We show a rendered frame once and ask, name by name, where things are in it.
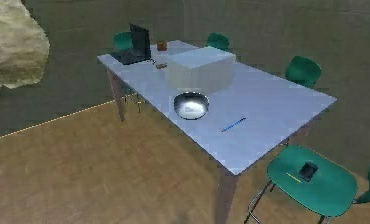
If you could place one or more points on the yellow pencil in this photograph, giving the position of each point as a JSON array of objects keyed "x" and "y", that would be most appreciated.
[{"x": 294, "y": 177}]

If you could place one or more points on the blue pen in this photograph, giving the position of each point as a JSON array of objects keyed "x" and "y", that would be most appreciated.
[{"x": 233, "y": 124}]

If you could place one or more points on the brown mug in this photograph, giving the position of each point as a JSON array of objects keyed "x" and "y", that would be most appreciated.
[{"x": 162, "y": 46}]

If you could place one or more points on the shiny metal bowl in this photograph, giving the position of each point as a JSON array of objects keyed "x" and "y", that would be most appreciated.
[{"x": 191, "y": 105}]

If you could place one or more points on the small brown object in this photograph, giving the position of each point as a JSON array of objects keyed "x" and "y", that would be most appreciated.
[{"x": 161, "y": 66}]

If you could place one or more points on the black open laptop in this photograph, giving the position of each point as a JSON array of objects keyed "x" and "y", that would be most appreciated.
[{"x": 137, "y": 50}]

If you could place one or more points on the black phone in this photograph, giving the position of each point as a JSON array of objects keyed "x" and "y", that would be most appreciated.
[{"x": 308, "y": 171}]

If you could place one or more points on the beige rough rock shape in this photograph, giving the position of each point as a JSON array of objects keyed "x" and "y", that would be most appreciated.
[{"x": 16, "y": 43}]

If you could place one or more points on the pale blue rectangular table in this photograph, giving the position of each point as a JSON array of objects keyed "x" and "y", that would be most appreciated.
[{"x": 259, "y": 110}]

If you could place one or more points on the white box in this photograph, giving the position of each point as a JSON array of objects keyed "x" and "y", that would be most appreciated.
[{"x": 201, "y": 68}]

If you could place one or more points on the green chair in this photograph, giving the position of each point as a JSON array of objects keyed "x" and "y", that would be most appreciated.
[
  {"x": 122, "y": 41},
  {"x": 303, "y": 71},
  {"x": 313, "y": 183},
  {"x": 218, "y": 41}
]

